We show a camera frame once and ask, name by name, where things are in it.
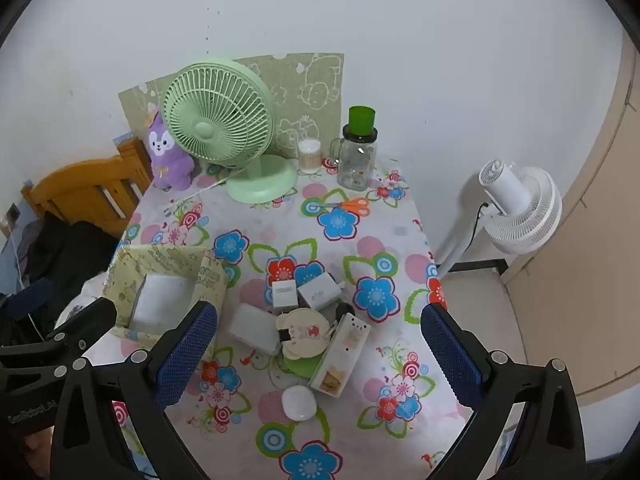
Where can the black clothing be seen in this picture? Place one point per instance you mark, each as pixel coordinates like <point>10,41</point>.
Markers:
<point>70,255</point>

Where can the small white charger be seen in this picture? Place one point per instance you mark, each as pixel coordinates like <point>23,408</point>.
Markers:
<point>285,294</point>

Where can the white printed cloth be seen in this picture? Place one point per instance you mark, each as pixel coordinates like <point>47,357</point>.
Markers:
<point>75,310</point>

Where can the round cream bear-print case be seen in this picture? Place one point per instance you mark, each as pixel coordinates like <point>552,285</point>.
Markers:
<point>305,332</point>

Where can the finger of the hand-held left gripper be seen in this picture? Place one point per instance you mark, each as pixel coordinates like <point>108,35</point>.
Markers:
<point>87,317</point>
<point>30,296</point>

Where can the cotton swab jar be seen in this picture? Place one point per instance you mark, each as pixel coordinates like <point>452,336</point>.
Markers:
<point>310,157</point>

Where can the green desk fan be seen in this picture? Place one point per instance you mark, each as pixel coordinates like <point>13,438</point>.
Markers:
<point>210,130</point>

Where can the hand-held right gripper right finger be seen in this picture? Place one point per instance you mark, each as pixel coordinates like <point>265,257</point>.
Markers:
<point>450,355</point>

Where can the white translucent plastic box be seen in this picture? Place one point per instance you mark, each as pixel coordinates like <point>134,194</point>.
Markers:
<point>160,300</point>
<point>250,327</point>

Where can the green rounded case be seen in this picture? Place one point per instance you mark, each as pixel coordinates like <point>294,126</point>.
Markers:
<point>300,367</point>

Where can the glass jar with green lid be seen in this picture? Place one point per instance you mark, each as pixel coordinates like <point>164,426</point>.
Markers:
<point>356,165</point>

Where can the tall white printed box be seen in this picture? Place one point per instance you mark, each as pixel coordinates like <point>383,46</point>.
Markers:
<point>340,355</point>

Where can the green patterned wall poster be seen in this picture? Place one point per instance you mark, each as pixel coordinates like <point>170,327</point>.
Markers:
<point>310,90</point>

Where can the small white oval case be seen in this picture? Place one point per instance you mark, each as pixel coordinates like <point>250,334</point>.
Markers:
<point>299,402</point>

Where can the white standing fan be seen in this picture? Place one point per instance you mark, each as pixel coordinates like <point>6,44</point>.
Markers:
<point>525,210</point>

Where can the large white charger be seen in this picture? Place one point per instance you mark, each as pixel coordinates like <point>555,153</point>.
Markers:
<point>317,294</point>

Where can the light blue paper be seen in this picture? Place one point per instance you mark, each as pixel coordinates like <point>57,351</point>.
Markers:
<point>123,138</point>

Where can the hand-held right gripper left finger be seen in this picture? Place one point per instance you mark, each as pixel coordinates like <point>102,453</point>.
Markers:
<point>187,355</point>

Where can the yellow printed storage box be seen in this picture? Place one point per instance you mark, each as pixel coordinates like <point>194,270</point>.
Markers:
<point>165,260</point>

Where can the floral tablecloth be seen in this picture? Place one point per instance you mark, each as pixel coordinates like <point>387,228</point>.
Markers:
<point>390,240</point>

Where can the wall socket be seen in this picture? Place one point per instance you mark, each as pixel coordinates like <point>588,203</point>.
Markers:
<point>12,215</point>

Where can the black key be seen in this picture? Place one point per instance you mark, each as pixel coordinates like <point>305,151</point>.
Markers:
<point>343,310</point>

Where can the purple plush toy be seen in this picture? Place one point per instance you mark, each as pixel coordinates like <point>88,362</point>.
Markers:
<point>165,160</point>

